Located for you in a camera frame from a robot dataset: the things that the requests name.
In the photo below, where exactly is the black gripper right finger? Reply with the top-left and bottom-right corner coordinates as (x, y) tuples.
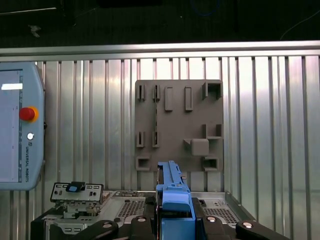
(191, 197), (291, 240)

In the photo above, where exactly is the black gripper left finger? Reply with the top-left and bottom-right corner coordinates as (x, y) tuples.
(70, 214), (161, 240)

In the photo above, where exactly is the hard disk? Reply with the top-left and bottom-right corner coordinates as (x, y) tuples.
(155, 160), (197, 240)

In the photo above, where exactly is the black PC case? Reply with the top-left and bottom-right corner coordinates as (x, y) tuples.
(31, 191), (258, 240)

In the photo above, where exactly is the grey parts rack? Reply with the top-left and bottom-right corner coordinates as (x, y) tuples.
(134, 79), (224, 173)

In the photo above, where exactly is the pale blue teach pendant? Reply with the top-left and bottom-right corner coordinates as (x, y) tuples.
(0, 61), (47, 192)

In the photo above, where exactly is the metal expansion slot bracket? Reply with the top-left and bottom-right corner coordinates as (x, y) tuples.
(49, 181), (105, 221)

